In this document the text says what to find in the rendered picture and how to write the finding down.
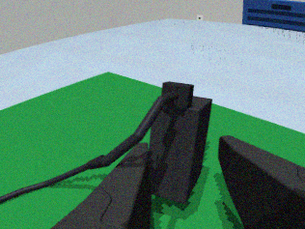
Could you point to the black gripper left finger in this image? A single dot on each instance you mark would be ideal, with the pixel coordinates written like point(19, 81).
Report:
point(122, 201)

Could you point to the green circuit board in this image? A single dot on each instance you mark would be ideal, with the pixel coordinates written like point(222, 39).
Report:
point(57, 131)

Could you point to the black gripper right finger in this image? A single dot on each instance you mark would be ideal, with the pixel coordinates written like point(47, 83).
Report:
point(268, 191)

